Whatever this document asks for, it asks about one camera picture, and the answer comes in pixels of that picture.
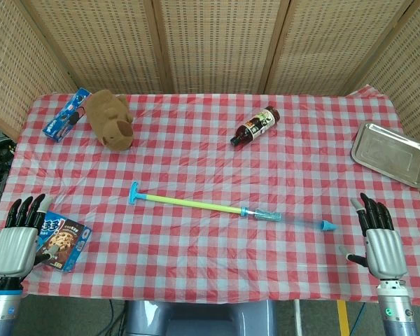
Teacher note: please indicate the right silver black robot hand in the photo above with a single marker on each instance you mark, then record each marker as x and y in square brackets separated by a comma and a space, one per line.
[386, 250]

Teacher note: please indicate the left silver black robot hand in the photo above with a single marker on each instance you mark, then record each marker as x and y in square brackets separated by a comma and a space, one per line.
[12, 250]

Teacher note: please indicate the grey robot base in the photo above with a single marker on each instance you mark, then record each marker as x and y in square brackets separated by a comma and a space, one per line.
[199, 318]

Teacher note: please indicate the blue chocolate chip cookie box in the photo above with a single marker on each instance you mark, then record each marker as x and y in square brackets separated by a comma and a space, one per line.
[71, 241]

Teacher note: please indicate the stainless steel tray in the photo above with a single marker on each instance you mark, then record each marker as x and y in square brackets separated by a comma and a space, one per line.
[388, 152]

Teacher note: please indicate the white table leg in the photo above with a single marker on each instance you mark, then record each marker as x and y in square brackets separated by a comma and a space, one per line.
[297, 318]

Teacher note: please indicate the blue Oreo cookie box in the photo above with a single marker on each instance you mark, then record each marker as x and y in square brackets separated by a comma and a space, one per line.
[64, 117]

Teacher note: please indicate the brown capybara plush toy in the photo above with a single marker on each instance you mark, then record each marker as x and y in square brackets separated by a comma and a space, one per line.
[112, 119]

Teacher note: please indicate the dark sauce bottle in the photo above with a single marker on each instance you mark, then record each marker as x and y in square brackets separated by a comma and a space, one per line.
[255, 126]

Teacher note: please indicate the red white checkered tablecloth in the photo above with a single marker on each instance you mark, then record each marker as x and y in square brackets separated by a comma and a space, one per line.
[196, 252]

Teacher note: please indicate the bamboo folding screen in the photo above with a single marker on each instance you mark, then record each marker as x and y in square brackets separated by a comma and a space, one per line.
[217, 42]

